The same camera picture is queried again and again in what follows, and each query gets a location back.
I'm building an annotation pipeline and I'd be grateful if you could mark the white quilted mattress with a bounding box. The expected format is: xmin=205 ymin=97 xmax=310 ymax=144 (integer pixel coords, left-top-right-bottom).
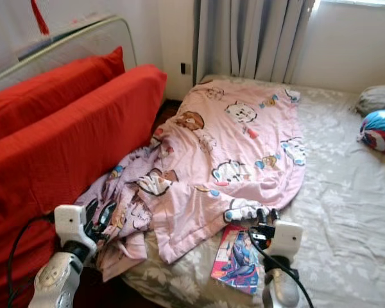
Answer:
xmin=0 ymin=16 xmax=137 ymax=97

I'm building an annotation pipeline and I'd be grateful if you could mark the slim red cushion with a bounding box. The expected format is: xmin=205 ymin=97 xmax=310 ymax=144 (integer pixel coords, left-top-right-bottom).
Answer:
xmin=0 ymin=46 xmax=126 ymax=145

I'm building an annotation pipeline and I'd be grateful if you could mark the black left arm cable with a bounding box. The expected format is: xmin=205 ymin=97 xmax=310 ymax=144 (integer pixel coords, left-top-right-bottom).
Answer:
xmin=5 ymin=213 xmax=58 ymax=308

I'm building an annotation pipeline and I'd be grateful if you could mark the grey floral bedsheet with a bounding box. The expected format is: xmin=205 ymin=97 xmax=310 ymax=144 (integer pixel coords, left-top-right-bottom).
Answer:
xmin=122 ymin=74 xmax=385 ymax=308

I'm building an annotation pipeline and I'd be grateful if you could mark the red hanging tassel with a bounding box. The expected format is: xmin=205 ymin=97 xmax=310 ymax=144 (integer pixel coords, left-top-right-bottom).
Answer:
xmin=30 ymin=0 xmax=50 ymax=36

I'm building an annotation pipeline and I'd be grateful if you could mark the red white blue bolster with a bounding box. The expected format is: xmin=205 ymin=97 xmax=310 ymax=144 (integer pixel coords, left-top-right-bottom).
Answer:
xmin=357 ymin=109 xmax=385 ymax=155

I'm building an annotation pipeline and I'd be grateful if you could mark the pink cartoon print blanket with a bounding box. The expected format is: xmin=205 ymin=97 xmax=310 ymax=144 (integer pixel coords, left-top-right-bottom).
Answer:
xmin=71 ymin=78 xmax=307 ymax=283

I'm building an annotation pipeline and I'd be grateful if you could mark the colourful comic book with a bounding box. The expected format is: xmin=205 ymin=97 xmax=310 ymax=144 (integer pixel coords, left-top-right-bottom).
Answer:
xmin=210 ymin=223 xmax=265 ymax=296

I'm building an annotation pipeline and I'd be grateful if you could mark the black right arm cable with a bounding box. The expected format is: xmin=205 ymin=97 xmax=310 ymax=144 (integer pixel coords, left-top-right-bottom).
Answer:
xmin=253 ymin=237 xmax=315 ymax=308

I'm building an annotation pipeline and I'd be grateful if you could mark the grey curtain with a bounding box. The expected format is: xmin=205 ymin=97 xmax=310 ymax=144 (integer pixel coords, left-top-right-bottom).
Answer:
xmin=194 ymin=0 xmax=316 ymax=83

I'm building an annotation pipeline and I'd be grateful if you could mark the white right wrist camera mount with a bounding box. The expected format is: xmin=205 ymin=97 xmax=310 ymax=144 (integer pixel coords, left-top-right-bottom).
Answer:
xmin=266 ymin=220 xmax=304 ymax=265

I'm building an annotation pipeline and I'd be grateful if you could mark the large red sofa cushion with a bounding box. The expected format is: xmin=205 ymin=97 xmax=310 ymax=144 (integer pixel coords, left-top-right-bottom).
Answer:
xmin=0 ymin=64 xmax=167 ymax=308

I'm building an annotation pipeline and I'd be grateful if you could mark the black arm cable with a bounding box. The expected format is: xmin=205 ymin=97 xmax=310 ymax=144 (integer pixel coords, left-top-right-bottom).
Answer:
xmin=253 ymin=237 xmax=315 ymax=308
xmin=5 ymin=213 xmax=58 ymax=308

